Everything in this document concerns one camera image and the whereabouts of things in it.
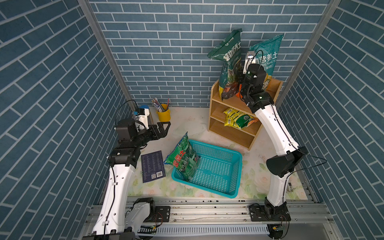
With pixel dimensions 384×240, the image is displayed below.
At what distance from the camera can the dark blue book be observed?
0.86m

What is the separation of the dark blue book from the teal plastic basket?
127mm

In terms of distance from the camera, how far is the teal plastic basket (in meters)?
0.84

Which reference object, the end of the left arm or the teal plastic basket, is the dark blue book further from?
the end of the left arm
